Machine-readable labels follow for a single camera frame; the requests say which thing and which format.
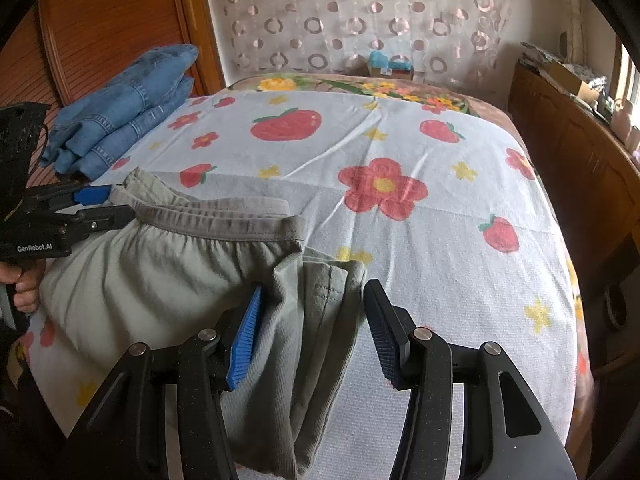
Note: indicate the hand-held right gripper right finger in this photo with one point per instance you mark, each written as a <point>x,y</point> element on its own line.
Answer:
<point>385,345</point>

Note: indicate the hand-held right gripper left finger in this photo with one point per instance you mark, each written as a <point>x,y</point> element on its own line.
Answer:
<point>245,345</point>

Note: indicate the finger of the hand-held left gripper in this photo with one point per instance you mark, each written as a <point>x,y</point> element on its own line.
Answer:
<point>92,194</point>
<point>110,216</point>

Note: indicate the grey-green pants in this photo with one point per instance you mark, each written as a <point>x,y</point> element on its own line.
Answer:
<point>150,285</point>

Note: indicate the person's left hand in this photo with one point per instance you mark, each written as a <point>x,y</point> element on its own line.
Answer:
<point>27,287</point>

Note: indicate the folded blue jeans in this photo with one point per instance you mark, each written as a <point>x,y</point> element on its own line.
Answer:
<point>115,110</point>

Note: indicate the strawberry flower print bed sheet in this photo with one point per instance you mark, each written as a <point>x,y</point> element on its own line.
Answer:
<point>425,260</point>

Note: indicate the wooden wardrobe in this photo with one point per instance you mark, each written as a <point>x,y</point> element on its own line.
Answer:
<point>110,15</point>

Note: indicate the dark round object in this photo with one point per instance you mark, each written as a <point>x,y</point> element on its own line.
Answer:
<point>616,305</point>

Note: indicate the floral blanket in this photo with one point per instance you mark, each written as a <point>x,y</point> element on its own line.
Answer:
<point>400,87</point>

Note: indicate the long wooden cabinet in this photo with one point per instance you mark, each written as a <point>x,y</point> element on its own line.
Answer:
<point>575,160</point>

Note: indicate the teal box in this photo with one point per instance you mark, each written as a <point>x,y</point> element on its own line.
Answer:
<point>390,66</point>

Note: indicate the circle pattern curtain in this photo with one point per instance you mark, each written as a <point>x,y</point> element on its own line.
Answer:
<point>350,10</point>

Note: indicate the open cardboard box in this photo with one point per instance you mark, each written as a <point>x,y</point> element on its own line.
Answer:
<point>570,77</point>

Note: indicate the stack of papers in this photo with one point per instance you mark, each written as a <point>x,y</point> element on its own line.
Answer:
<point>537,55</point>

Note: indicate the pink container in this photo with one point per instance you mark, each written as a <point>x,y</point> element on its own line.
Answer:
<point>627,122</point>

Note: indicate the window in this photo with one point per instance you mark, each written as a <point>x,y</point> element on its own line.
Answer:
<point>627,75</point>

